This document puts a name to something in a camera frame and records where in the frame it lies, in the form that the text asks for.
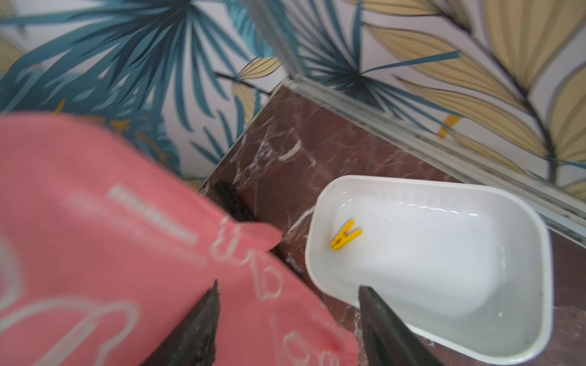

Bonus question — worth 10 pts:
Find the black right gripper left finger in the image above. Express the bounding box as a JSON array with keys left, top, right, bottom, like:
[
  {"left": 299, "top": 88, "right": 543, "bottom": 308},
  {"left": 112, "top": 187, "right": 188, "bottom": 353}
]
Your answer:
[{"left": 141, "top": 280, "right": 221, "bottom": 366}]

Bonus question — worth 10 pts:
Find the pink hooded jacket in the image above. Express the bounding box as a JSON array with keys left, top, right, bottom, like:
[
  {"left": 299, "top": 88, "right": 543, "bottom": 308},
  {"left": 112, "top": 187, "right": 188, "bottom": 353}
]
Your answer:
[{"left": 1, "top": 113, "right": 360, "bottom": 365}]

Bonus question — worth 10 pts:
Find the white plastic tray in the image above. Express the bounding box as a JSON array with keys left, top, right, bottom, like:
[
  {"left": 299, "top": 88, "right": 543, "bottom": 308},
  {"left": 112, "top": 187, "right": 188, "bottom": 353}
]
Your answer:
[{"left": 305, "top": 175, "right": 553, "bottom": 365}]

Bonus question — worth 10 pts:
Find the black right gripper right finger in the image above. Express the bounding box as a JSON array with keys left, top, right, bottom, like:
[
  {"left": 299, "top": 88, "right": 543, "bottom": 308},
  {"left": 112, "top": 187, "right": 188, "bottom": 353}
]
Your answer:
[{"left": 359, "top": 285, "right": 441, "bottom": 366}]

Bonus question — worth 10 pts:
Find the black clothes rack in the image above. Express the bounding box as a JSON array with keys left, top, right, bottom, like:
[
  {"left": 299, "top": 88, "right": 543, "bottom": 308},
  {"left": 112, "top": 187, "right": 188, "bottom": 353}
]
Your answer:
[{"left": 214, "top": 181, "right": 295, "bottom": 271}]

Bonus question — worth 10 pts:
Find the yellow clothespin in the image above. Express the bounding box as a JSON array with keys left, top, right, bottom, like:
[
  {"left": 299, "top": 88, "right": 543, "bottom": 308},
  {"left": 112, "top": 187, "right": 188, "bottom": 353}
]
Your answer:
[{"left": 331, "top": 220, "right": 363, "bottom": 251}]

